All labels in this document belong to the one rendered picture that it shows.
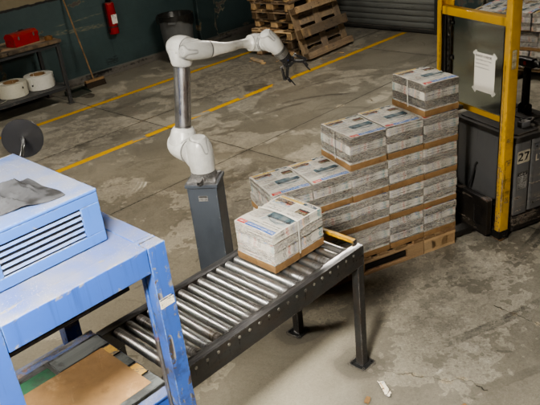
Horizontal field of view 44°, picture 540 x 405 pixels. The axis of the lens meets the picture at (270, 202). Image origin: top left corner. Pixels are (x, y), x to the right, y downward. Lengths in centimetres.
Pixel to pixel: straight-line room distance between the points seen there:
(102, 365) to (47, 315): 94
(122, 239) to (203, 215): 178
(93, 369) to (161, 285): 79
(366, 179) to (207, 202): 111
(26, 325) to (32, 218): 34
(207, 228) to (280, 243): 90
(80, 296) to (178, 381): 61
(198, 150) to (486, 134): 230
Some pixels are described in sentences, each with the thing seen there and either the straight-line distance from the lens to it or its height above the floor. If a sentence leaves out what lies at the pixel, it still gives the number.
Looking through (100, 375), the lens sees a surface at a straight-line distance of 301.
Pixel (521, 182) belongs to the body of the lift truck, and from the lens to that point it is 520.
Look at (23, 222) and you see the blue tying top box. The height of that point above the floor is 174.
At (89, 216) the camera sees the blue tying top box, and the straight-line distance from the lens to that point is 232.
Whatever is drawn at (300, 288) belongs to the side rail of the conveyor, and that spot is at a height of 80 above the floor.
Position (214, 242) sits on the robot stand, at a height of 60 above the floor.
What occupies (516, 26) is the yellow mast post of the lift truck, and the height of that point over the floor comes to 159.
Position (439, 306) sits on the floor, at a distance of 452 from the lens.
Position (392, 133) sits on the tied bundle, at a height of 101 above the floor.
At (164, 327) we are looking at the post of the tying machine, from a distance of 245.
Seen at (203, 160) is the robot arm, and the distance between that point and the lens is 397.
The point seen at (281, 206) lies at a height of 103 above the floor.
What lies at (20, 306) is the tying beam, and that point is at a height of 155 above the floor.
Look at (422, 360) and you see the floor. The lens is 409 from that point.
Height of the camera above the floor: 264
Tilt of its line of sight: 26 degrees down
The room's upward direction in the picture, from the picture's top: 6 degrees counter-clockwise
